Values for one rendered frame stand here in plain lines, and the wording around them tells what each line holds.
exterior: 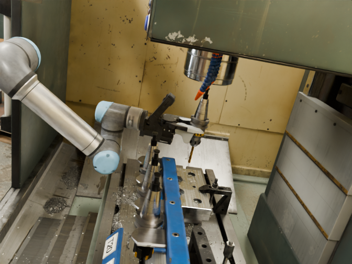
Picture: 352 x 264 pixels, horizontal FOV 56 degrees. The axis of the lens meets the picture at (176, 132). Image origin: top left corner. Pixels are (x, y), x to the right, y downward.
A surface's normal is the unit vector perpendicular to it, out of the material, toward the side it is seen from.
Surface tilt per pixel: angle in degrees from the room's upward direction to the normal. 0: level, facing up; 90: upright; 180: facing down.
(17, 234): 17
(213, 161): 24
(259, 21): 90
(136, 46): 90
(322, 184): 90
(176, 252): 0
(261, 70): 90
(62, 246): 8
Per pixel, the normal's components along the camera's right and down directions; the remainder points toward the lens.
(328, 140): -0.99, -0.11
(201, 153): 0.19, -0.68
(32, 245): 0.18, -0.96
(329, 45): 0.07, 0.38
